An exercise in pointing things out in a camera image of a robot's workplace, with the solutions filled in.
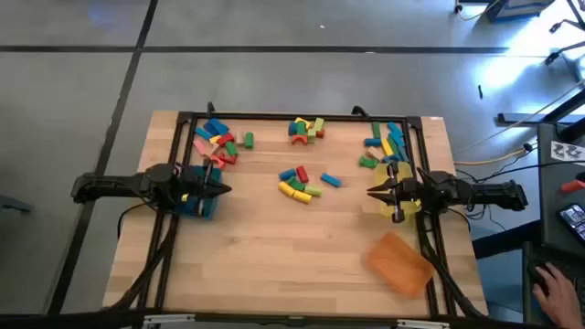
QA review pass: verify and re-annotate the black computer mouse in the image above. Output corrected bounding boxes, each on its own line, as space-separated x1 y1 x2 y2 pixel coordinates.
525 260 552 293

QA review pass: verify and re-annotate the person's hand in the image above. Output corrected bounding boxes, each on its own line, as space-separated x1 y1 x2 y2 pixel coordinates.
532 262 580 329

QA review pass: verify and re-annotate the orange plastic bin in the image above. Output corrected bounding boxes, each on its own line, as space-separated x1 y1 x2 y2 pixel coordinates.
365 230 435 299

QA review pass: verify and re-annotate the red handle object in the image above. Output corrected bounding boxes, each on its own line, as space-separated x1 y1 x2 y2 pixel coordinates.
560 178 585 194

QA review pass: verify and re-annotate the dark grey floor object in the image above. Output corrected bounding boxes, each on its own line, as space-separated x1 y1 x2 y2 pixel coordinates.
0 194 34 215

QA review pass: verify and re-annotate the blue plastic bin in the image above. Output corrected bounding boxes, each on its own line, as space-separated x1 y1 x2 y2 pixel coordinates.
175 164 224 220

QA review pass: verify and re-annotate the black side desk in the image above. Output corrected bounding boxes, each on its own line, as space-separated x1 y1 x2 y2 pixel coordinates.
522 122 585 329

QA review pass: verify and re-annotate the blue box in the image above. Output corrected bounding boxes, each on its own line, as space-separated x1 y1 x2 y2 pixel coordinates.
484 0 557 24

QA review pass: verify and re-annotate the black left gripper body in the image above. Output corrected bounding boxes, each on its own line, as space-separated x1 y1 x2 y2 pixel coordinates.
175 157 214 217

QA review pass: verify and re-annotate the black aluminium table frame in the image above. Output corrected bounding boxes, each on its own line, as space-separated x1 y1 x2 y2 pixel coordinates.
134 109 458 321

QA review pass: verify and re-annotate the silver metal bracket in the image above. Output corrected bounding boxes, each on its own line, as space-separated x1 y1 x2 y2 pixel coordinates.
144 313 196 328
396 319 452 329

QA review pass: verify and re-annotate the yellow plastic bin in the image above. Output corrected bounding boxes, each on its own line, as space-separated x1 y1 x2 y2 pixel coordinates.
372 160 424 218

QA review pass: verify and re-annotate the smartphone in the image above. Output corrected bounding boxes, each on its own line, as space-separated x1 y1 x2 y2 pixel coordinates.
557 203 585 237

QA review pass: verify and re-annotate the black stand base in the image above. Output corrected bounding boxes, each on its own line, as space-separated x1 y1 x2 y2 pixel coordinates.
496 89 585 143

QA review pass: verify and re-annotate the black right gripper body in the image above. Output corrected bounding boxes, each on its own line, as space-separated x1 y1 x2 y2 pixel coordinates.
388 162 424 224

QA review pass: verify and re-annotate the white printed sticker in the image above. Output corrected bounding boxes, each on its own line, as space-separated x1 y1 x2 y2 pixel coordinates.
550 140 585 162

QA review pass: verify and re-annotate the yellow floor cable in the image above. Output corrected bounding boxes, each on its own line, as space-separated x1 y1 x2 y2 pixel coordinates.
452 146 527 166

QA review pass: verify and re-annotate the black chair base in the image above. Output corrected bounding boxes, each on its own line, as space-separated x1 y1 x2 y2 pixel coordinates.
543 0 585 86

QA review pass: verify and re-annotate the black cable bundle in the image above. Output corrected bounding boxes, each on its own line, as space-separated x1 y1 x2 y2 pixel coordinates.
109 212 180 312
422 217 485 319

